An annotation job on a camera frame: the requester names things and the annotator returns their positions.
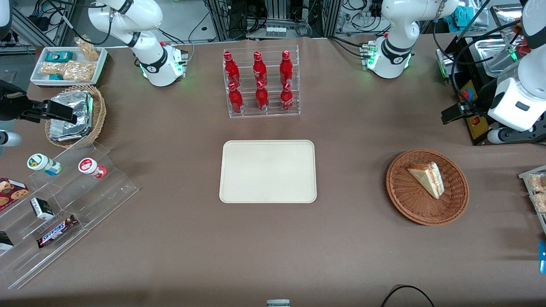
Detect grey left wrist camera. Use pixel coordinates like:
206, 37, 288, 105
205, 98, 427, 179
487, 127, 546, 145

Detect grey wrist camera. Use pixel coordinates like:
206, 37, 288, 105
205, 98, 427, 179
0, 130, 23, 148
487, 127, 546, 145

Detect red cookie box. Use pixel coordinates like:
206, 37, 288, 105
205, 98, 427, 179
0, 177, 30, 212

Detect clear bag of peanuts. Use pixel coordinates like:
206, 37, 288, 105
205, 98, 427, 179
75, 37, 100, 62

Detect red soda bottle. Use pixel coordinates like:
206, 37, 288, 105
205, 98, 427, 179
228, 82, 244, 114
255, 80, 270, 112
280, 50, 294, 87
280, 82, 294, 113
224, 51, 241, 88
253, 51, 268, 87

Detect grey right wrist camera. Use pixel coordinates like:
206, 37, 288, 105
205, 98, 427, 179
0, 130, 23, 148

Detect light tan wicker basket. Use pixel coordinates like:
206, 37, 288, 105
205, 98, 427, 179
44, 84, 107, 149

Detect black food warmer machine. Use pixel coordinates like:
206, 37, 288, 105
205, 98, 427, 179
436, 4, 546, 146

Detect steel warmer pan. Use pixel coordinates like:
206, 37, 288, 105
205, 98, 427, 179
474, 38, 519, 78

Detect beige rectangular serving tray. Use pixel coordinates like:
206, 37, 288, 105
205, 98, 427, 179
219, 140, 317, 204

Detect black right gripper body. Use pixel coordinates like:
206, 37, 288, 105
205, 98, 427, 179
0, 80, 46, 123

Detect brown round wicker basket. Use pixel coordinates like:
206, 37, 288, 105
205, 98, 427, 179
386, 148, 470, 226

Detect large clear bag of crackers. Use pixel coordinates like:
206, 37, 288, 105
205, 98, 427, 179
63, 60, 97, 83

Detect black cable loop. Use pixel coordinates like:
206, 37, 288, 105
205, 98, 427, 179
380, 284, 435, 307

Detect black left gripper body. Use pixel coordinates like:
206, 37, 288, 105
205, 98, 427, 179
468, 79, 498, 120

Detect green capped yogurt bottle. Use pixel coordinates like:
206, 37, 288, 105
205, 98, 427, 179
27, 153, 63, 177

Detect white rectangular snack tray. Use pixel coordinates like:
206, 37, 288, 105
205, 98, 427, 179
30, 46, 108, 87

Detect small black white box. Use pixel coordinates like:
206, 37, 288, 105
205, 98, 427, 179
30, 197, 55, 221

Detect teal snack box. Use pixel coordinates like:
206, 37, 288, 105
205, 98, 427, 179
45, 51, 73, 64

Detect red capped yogurt bottle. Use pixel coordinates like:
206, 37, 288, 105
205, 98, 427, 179
78, 157, 107, 179

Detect clear acrylic bottle rack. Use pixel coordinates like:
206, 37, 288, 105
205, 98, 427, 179
222, 45, 301, 119

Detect snickers chocolate bar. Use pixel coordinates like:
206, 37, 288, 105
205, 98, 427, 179
36, 214, 79, 249

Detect teal cloth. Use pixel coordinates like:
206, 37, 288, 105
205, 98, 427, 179
443, 3, 473, 29

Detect clear acrylic stepped shelf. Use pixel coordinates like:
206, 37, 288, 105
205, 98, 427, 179
0, 141, 139, 291

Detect triangular sandwich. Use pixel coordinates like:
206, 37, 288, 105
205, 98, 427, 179
407, 161, 445, 200

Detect grey tray with snacks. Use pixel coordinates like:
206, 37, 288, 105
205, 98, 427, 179
518, 165, 546, 236

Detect silver foil wrapped pack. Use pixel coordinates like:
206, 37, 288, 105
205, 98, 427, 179
49, 90, 94, 142

